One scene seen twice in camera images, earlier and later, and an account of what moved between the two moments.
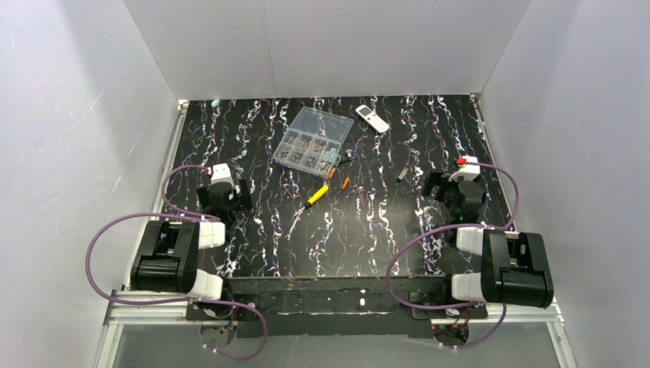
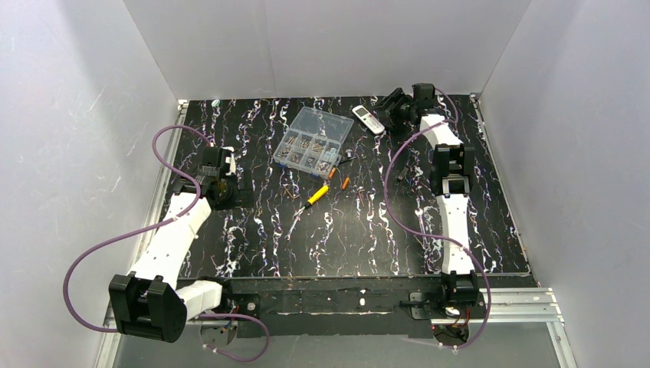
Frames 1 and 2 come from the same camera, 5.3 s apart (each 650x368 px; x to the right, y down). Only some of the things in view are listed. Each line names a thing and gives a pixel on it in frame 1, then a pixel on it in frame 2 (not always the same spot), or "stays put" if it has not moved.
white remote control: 375,120 stays put
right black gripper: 439,183 -> 397,106
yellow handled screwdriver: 313,198 stays put
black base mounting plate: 334,307 stays put
